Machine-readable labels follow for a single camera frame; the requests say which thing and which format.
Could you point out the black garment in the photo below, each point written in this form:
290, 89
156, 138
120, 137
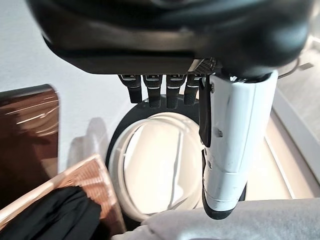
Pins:
55, 215

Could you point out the round glass washing machine door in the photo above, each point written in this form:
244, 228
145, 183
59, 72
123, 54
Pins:
155, 160

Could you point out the white counter cabinet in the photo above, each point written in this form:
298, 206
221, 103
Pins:
295, 130

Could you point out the light grey white garment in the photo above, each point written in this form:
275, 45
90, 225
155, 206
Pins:
250, 222

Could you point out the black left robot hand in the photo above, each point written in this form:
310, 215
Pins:
175, 30

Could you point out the glossy dark brown stool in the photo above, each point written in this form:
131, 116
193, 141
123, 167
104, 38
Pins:
27, 140

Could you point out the light wicker laundry basket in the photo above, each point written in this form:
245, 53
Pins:
95, 180

